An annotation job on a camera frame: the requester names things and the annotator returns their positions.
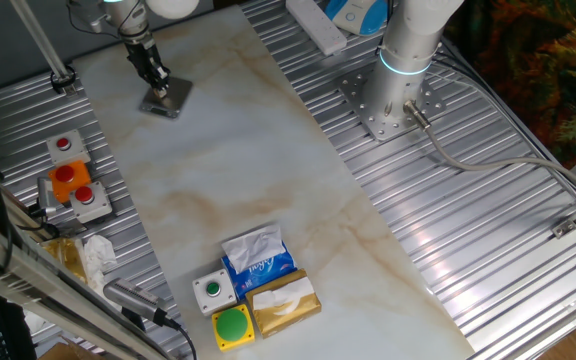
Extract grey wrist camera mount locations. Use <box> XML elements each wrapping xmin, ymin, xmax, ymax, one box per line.
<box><xmin>69</xmin><ymin>0</ymin><xmax>108</xmax><ymax>34</ymax></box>

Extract green button yellow box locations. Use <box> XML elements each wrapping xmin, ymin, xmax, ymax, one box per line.
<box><xmin>211</xmin><ymin>303</ymin><xmax>257</xmax><ymax>353</ymax></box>

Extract crumpled white tissue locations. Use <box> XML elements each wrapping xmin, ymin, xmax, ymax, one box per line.
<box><xmin>82</xmin><ymin>234</ymin><xmax>119</xmax><ymax>297</ymax></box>

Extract brown cardboard box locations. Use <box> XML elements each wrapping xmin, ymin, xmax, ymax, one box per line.
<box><xmin>37</xmin><ymin>341</ymin><xmax>110</xmax><ymax>360</ymax></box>

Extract aluminium pole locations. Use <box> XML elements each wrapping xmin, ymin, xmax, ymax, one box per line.
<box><xmin>9</xmin><ymin>0</ymin><xmax>72</xmax><ymax>84</ymax></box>

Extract green button white box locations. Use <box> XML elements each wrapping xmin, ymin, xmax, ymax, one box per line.
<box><xmin>191</xmin><ymin>268</ymin><xmax>239</xmax><ymax>317</ymax></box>

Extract pole base bracket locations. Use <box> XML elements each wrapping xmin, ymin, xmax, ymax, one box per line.
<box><xmin>50</xmin><ymin>63</ymin><xmax>78</xmax><ymax>96</ymax></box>

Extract red button orange box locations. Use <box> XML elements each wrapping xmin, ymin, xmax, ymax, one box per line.
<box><xmin>47</xmin><ymin>159</ymin><xmax>93</xmax><ymax>204</ymax></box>

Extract white power strip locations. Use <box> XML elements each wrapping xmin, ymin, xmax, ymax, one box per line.
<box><xmin>285</xmin><ymin>0</ymin><xmax>348</xmax><ymax>56</ymax></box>

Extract silver digital scale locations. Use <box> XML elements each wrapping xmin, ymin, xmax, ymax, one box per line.
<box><xmin>139</xmin><ymin>75</ymin><xmax>194</xmax><ymax>120</ymax></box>

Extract marble pattern slab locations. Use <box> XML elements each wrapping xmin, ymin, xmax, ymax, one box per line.
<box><xmin>72</xmin><ymin>4</ymin><xmax>477</xmax><ymax>360</ymax></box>

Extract red button grey box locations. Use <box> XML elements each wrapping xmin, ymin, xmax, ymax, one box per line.
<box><xmin>46</xmin><ymin>129</ymin><xmax>92</xmax><ymax>167</ymax></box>
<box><xmin>69</xmin><ymin>180</ymin><xmax>114</xmax><ymax>225</ymax></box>

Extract blue white device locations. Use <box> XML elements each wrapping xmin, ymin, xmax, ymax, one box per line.
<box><xmin>324</xmin><ymin>0</ymin><xmax>389</xmax><ymax>37</ymax></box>

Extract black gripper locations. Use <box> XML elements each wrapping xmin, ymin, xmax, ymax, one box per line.
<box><xmin>125</xmin><ymin>37</ymin><xmax>171</xmax><ymax>99</ymax></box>

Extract grey arm base cable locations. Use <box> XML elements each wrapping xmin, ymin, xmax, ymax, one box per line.
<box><xmin>401</xmin><ymin>98</ymin><xmax>576</xmax><ymax>201</ymax></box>

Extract grey ribbed camera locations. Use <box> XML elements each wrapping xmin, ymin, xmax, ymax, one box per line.
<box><xmin>102</xmin><ymin>277</ymin><xmax>170</xmax><ymax>327</ymax></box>

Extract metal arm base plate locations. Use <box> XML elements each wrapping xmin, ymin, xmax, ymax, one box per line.
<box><xmin>338</xmin><ymin>64</ymin><xmax>447</xmax><ymax>143</ymax></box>

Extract aluminium frame beam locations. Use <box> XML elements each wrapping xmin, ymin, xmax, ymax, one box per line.
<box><xmin>0</xmin><ymin>209</ymin><xmax>169</xmax><ymax>360</ymax></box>

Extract crumpled gold tissue pack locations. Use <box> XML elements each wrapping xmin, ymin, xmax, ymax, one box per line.
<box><xmin>41</xmin><ymin>237</ymin><xmax>89</xmax><ymax>285</ymax></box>

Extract blue tissue pack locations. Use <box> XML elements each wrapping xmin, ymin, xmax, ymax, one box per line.
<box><xmin>220</xmin><ymin>223</ymin><xmax>298</xmax><ymax>301</ymax></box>

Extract colourful patterned cloth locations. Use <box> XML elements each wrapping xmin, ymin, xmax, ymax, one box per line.
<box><xmin>445</xmin><ymin>0</ymin><xmax>576</xmax><ymax>170</ymax></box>

